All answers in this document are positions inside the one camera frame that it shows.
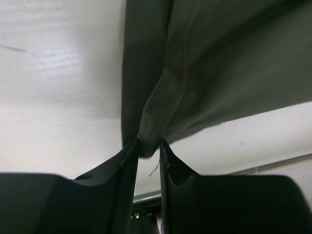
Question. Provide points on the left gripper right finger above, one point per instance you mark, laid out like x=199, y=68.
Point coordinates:
x=229, y=204

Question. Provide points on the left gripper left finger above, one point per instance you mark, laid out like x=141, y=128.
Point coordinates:
x=96, y=202

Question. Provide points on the dark green shorts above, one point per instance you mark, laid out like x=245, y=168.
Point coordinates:
x=192, y=64

